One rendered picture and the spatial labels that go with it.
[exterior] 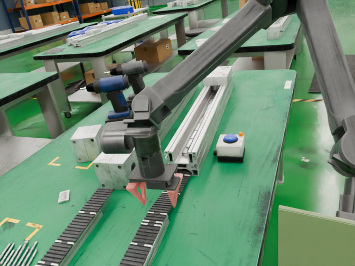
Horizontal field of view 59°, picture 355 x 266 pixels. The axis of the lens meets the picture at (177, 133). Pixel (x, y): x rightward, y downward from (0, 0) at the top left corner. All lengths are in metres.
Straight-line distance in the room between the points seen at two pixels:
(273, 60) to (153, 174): 1.99
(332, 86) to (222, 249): 0.40
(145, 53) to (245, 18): 4.10
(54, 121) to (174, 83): 2.17
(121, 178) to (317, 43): 0.61
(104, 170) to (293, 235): 0.58
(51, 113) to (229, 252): 2.25
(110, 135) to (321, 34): 0.49
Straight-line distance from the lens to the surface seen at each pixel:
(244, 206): 0.83
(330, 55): 0.70
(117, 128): 0.71
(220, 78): 1.40
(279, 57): 2.56
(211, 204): 0.84
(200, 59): 0.70
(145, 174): 0.71
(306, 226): 0.54
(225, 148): 0.97
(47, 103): 2.74
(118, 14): 5.84
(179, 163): 0.94
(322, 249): 0.56
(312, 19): 0.74
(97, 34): 3.88
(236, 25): 0.74
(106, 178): 0.96
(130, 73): 1.47
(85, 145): 1.13
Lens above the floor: 1.32
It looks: 26 degrees down
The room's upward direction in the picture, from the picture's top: 9 degrees counter-clockwise
